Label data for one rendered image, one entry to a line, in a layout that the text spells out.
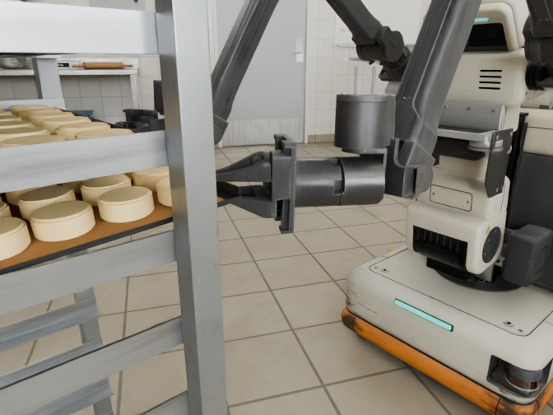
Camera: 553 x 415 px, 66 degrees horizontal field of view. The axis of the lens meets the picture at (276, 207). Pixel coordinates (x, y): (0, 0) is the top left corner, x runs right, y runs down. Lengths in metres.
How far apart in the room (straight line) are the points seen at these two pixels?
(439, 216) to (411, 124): 0.71
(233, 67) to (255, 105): 4.16
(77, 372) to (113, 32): 0.27
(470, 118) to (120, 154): 0.95
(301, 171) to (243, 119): 4.60
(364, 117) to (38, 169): 0.31
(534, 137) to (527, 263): 0.36
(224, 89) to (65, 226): 0.57
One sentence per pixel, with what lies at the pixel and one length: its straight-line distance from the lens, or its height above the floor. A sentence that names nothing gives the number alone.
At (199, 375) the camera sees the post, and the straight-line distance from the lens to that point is 0.44.
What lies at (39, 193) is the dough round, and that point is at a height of 0.82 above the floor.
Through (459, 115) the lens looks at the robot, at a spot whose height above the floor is 0.81.
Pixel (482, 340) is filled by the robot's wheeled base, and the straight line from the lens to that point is 1.27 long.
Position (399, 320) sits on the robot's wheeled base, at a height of 0.19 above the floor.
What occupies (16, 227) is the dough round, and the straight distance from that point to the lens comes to 0.39.
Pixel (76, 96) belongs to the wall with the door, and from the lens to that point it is 4.93.
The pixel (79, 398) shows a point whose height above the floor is 0.32.
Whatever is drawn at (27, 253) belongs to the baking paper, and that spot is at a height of 0.80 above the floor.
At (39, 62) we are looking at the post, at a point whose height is 0.94.
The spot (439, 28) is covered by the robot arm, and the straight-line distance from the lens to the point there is 0.61.
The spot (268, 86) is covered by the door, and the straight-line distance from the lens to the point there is 5.09.
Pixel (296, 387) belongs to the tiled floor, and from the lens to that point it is 1.41.
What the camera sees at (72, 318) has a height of 0.50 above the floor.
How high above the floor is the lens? 0.94
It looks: 19 degrees down
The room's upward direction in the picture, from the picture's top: straight up
